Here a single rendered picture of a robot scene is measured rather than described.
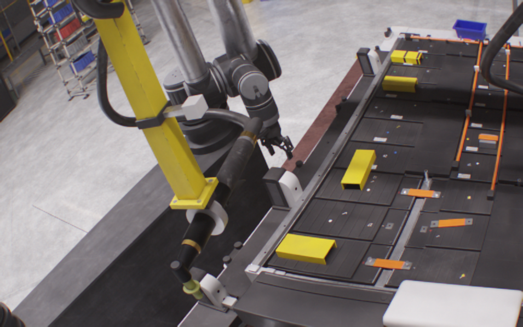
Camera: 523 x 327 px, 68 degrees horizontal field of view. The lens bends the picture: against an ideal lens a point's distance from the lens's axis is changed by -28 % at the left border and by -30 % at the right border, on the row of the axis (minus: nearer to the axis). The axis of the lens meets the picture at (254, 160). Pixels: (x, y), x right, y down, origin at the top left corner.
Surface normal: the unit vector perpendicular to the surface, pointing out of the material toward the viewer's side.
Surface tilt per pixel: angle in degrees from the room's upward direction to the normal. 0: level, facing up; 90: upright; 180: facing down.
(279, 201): 90
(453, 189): 0
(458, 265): 0
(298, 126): 0
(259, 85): 90
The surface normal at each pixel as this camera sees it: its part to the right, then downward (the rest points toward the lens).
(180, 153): 0.89, -0.07
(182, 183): -0.32, 0.63
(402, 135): -0.34, -0.77
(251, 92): 0.28, 0.47
